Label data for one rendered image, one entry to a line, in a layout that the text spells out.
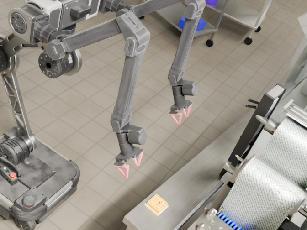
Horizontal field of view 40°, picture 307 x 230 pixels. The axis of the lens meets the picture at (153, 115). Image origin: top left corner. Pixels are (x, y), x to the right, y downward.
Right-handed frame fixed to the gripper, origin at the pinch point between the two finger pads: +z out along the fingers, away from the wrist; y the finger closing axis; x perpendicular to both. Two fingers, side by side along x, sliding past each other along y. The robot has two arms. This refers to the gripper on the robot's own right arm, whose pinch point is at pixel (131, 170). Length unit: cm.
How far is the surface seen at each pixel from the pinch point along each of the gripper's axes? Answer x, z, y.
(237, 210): -42.9, 19.1, 9.8
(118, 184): 80, 75, 78
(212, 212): -34.6, 17.2, 3.1
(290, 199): -65, 9, 10
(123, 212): 65, 84, 59
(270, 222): -57, 20, 8
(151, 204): -6.3, 17.7, 0.7
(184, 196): -13.1, 24.3, 18.1
